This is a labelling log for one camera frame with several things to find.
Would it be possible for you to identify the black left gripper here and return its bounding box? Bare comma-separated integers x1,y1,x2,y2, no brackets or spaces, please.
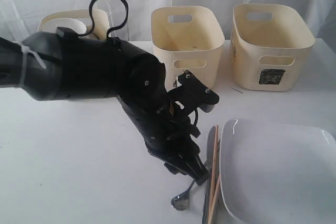
118,97,209,185

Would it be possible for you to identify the wooden chopstick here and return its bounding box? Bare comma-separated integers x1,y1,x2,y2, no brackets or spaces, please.
207,125,218,222
207,176,221,224

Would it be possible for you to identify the stainless steel spoon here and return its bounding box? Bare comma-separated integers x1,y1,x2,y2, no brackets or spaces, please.
170,180,195,211

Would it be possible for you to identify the stainless steel table knife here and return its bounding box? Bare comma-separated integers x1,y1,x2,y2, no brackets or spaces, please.
201,126,217,224

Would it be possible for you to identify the cream bin with triangle mark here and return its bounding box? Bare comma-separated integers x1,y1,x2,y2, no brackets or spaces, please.
151,6,225,90

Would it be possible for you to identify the white plastic bowl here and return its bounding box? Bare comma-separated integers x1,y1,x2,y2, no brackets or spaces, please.
41,18,87,34

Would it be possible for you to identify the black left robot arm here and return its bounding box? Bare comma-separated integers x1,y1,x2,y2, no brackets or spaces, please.
1,28,218,185

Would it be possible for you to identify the stainless steel fork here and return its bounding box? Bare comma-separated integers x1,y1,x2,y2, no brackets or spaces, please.
217,195,227,215

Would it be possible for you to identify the white square plate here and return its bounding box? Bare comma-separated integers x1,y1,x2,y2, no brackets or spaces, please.
219,119,335,223

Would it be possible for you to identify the cream bin with square mark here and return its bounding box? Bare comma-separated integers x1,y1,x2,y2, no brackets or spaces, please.
230,4,316,92

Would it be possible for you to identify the cream bin with circle mark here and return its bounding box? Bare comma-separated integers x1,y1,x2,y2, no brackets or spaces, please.
37,9,110,40

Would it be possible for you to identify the black camera cable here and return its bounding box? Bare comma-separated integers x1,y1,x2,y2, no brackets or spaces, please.
78,0,130,40

